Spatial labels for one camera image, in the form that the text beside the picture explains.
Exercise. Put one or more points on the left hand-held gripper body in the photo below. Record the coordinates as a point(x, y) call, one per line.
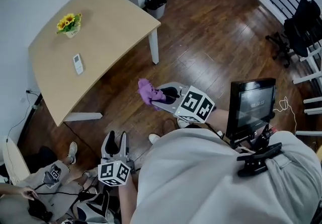
point(114, 174)

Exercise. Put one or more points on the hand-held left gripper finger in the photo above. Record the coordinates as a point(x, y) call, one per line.
point(110, 145)
point(124, 146)

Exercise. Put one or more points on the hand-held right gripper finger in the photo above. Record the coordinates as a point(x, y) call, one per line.
point(176, 85)
point(168, 107)

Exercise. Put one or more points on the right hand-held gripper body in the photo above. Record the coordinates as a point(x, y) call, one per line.
point(195, 104)

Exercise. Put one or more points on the purple cloth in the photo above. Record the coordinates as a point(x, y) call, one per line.
point(148, 92)

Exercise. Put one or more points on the white remote control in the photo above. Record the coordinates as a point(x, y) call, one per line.
point(78, 64)

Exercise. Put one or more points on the person's right forearm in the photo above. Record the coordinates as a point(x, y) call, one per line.
point(220, 119)

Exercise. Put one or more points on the person's left forearm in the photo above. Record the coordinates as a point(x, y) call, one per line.
point(128, 200)

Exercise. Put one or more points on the person's white right shoe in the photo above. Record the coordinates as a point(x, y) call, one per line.
point(182, 123)

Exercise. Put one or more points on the person's white shoe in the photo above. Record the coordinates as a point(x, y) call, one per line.
point(182, 123)
point(154, 138)

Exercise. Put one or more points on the person's white left shoe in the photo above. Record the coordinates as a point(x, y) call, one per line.
point(154, 138)

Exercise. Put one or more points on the white table leg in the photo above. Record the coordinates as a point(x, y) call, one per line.
point(154, 46)
point(83, 116)

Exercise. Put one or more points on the black and white bag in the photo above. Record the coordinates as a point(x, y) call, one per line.
point(90, 208)

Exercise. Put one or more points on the black monitor screen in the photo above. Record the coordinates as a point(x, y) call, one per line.
point(251, 107)

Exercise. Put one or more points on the spare gripper with cube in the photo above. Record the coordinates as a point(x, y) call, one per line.
point(53, 174)

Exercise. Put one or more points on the black stool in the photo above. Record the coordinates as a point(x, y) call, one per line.
point(40, 156)

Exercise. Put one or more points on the person's white shirt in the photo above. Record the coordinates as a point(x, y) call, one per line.
point(213, 180)

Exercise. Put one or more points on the black waste bin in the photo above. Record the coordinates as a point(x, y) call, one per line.
point(156, 6)

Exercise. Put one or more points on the round white table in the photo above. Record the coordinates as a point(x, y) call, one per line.
point(15, 160)

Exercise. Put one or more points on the potted sunflower bouquet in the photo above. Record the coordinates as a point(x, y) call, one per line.
point(69, 24)

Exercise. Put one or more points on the black office chair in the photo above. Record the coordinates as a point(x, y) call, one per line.
point(300, 31)

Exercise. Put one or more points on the black clamp mount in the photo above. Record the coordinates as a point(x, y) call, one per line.
point(259, 157)

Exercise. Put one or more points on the white metal frame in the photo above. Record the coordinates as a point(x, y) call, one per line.
point(312, 92)

